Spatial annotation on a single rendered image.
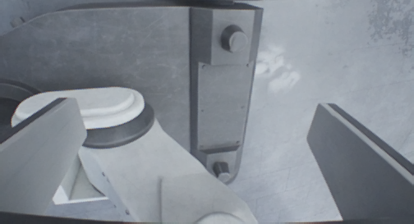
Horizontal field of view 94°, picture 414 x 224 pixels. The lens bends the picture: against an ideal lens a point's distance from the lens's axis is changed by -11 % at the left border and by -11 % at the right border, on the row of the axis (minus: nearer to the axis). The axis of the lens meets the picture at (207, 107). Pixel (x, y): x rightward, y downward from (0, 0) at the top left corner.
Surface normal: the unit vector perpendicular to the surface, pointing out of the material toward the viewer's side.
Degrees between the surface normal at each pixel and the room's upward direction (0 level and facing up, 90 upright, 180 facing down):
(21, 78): 0
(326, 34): 0
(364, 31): 0
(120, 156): 90
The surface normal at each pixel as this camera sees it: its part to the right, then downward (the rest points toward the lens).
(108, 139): 0.21, -0.24
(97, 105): 0.03, -0.86
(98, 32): 0.21, 0.51
